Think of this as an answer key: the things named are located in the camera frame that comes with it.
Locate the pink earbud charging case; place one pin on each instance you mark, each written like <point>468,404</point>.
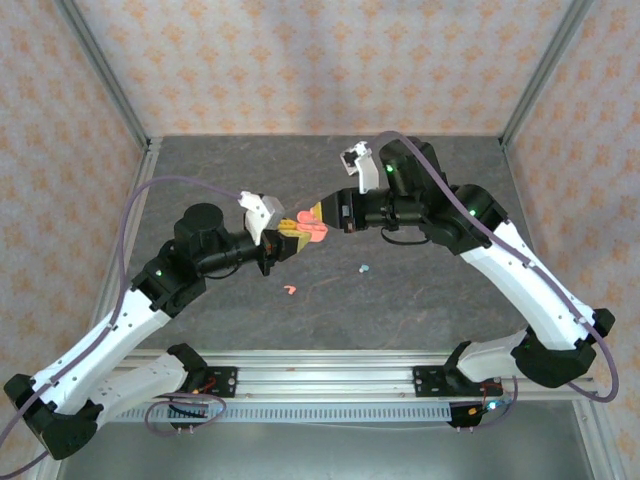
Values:
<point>315,232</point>

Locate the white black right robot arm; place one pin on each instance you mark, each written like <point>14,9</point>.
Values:
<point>530,290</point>

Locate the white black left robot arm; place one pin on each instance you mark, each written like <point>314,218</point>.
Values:
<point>100,345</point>

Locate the grey metal lower panel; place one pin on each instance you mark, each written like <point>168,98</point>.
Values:
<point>325,455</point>

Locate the small circuit board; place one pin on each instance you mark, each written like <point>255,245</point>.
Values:
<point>492,406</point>

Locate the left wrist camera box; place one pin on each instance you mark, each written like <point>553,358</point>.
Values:
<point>257,215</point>

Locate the wide aluminium side rail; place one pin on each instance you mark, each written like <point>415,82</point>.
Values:
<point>147,165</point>

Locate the narrow aluminium side rail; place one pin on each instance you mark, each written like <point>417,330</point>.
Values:
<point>521,200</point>

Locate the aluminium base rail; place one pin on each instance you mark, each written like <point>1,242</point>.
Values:
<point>325,375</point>

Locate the aluminium corner frame post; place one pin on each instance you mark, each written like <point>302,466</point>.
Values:
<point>100,70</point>
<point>545,70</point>

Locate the aluminium frame leg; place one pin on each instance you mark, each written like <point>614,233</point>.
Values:
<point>597,440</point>

